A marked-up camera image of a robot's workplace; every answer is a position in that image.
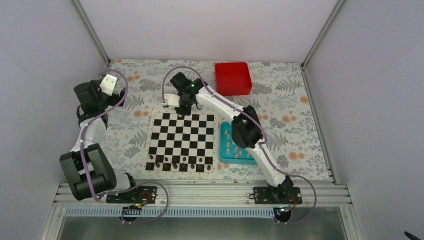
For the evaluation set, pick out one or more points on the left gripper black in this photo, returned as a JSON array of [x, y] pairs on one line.
[[116, 97]]

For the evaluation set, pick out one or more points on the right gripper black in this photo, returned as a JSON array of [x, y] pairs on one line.
[[186, 111]]

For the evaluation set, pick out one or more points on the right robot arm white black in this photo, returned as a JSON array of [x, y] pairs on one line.
[[247, 132]]

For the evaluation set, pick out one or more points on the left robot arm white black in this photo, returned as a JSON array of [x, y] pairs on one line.
[[86, 167]]

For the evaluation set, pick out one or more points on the light chess pieces in tray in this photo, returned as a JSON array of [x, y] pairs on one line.
[[229, 149]]

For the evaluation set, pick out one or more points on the dark chess pieces row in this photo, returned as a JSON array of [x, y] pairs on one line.
[[181, 164]]

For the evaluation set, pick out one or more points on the red square box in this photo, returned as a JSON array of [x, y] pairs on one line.
[[233, 78]]

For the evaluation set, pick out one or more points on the black white chessboard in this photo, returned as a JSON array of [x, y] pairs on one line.
[[194, 135]]

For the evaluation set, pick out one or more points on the teal tray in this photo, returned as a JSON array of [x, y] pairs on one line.
[[233, 161]]

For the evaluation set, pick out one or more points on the floral patterned mat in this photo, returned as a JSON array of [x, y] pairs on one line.
[[278, 95]]

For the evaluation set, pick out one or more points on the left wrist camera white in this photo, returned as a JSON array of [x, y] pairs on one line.
[[108, 84]]

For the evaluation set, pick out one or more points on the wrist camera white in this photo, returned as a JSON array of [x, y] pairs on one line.
[[171, 100], [108, 84]]

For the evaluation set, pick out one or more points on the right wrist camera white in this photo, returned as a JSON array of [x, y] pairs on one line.
[[171, 100]]

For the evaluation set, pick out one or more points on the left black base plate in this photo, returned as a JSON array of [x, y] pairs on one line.
[[140, 195]]

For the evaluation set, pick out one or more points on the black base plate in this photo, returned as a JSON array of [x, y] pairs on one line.
[[140, 195], [267, 196]]

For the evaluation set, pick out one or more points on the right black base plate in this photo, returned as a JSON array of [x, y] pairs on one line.
[[267, 196]]

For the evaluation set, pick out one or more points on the aluminium rail frame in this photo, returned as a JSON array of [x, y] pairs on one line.
[[235, 193]]

